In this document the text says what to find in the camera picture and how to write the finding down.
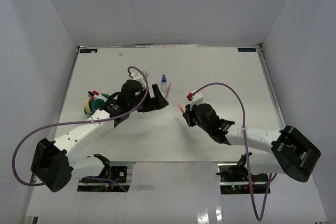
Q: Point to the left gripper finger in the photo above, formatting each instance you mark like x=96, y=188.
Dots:
x=144, y=108
x=158, y=99

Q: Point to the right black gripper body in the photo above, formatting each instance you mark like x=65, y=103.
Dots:
x=203, y=126

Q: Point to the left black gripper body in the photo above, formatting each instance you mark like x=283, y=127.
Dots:
x=133, y=104

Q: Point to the blue cap spray bottle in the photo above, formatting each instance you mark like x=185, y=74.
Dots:
x=164, y=84

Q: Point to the pink translucent pen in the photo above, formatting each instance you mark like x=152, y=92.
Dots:
x=168, y=90

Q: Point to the yellow masking tape roll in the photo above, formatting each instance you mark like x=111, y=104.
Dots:
x=88, y=105

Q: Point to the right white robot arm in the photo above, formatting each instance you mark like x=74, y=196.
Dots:
x=288, y=150

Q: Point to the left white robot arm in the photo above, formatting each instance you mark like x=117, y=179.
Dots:
x=55, y=161

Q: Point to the teal round desk organizer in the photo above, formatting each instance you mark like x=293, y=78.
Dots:
x=97, y=103

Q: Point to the left blue corner label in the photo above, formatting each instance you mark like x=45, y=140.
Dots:
x=88, y=51

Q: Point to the blue corner label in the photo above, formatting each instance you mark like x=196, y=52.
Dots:
x=246, y=49
x=88, y=51

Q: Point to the right blue corner label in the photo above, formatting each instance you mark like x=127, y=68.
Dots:
x=246, y=49

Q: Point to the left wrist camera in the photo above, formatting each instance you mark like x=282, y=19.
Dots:
x=139, y=76

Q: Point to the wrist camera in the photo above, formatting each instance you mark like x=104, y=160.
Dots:
x=195, y=99
x=139, y=76

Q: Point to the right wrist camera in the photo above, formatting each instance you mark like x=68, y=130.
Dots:
x=195, y=99

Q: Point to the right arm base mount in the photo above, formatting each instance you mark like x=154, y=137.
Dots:
x=234, y=181

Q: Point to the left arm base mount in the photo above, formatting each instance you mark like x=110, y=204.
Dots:
x=119, y=174

